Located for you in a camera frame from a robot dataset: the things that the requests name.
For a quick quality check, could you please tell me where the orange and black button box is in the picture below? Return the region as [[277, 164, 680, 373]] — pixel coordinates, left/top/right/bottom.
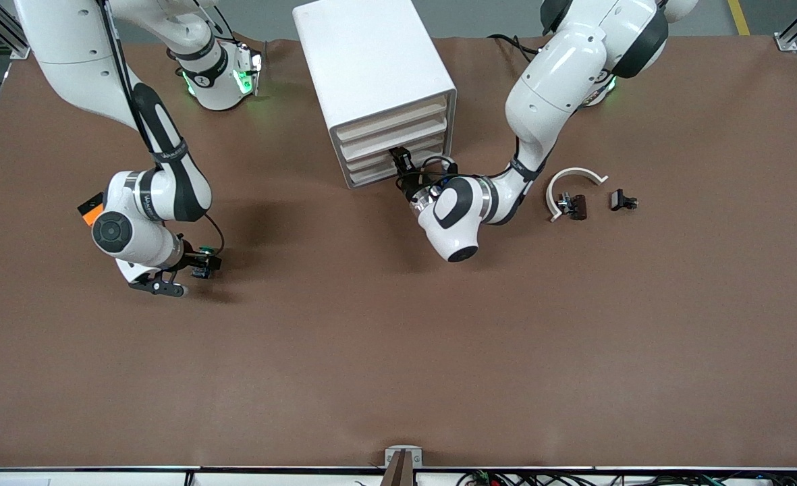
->
[[78, 192, 107, 227]]

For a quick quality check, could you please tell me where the dark brown binder clip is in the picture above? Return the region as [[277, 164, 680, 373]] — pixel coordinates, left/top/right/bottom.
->
[[557, 193, 588, 221]]

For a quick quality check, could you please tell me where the brown table mat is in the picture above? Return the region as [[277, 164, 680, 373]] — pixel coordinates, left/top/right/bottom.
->
[[0, 34, 797, 470]]

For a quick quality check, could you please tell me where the yellow floor tape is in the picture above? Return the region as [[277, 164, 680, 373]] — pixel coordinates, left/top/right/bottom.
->
[[727, 0, 751, 36]]

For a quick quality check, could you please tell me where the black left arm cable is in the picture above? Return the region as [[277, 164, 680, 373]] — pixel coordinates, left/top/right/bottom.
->
[[398, 155, 460, 196]]

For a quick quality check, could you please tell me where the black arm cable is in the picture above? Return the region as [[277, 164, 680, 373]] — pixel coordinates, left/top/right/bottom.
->
[[98, 0, 225, 256], [398, 155, 460, 196]]

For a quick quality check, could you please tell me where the white half-ring pipe clamp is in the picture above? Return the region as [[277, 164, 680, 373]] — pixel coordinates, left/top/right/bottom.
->
[[546, 167, 609, 223]]

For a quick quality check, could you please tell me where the black base cable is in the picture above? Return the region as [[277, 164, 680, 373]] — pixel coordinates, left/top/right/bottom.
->
[[489, 34, 541, 65]]

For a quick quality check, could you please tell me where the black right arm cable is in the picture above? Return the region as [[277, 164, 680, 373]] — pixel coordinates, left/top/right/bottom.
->
[[98, 0, 225, 256]]

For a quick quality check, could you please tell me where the metal table edge bracket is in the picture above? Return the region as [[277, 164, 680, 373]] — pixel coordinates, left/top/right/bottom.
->
[[381, 445, 423, 486]]

